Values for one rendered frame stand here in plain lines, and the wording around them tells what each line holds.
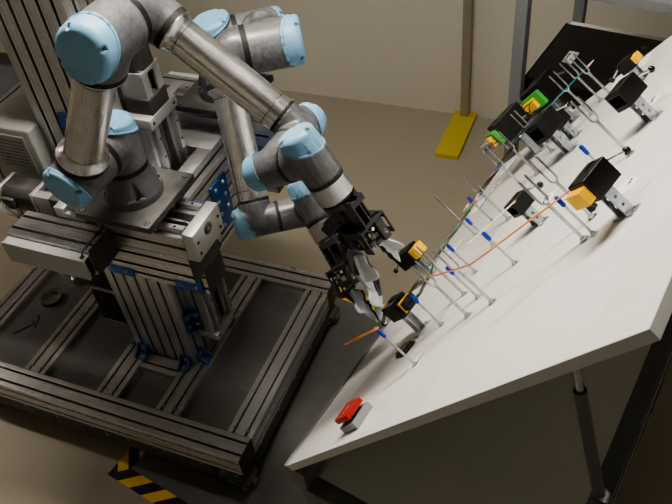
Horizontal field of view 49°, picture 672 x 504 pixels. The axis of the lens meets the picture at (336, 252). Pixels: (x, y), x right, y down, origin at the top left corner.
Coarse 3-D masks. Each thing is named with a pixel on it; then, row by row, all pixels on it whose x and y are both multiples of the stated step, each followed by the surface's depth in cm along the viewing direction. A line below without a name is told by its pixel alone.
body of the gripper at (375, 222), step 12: (360, 192) 137; (348, 204) 136; (360, 204) 137; (348, 216) 140; (360, 216) 139; (372, 216) 141; (384, 216) 141; (348, 228) 142; (360, 228) 139; (372, 228) 140; (384, 228) 141; (348, 240) 143; (360, 240) 141; (372, 240) 140; (372, 252) 139
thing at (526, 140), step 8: (512, 104) 195; (504, 112) 196; (512, 112) 194; (520, 112) 194; (496, 120) 197; (504, 120) 194; (512, 120) 194; (520, 120) 194; (528, 120) 194; (488, 128) 199; (496, 128) 194; (504, 128) 194; (512, 128) 194; (520, 128) 194; (512, 136) 194; (528, 136) 197; (528, 144) 197; (536, 144) 197; (536, 152) 197
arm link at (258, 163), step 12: (276, 144) 141; (252, 156) 141; (264, 156) 139; (276, 156) 136; (252, 168) 140; (264, 168) 138; (276, 168) 136; (252, 180) 141; (264, 180) 140; (276, 180) 138; (288, 180) 138
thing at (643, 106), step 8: (632, 72) 135; (624, 80) 135; (632, 80) 135; (640, 80) 135; (616, 88) 136; (624, 88) 134; (632, 88) 135; (640, 88) 135; (608, 96) 136; (616, 96) 135; (624, 96) 134; (632, 96) 134; (640, 96) 136; (616, 104) 138; (624, 104) 136; (632, 104) 134; (640, 104) 136; (648, 104) 136; (640, 112) 138; (648, 112) 136; (656, 112) 136; (648, 120) 138
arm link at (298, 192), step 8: (296, 184) 164; (304, 184) 164; (288, 192) 167; (296, 192) 164; (304, 192) 164; (296, 200) 165; (304, 200) 164; (312, 200) 163; (296, 208) 167; (304, 208) 164; (312, 208) 163; (320, 208) 163; (304, 216) 165; (312, 216) 164; (320, 216) 163; (328, 216) 164; (312, 224) 164
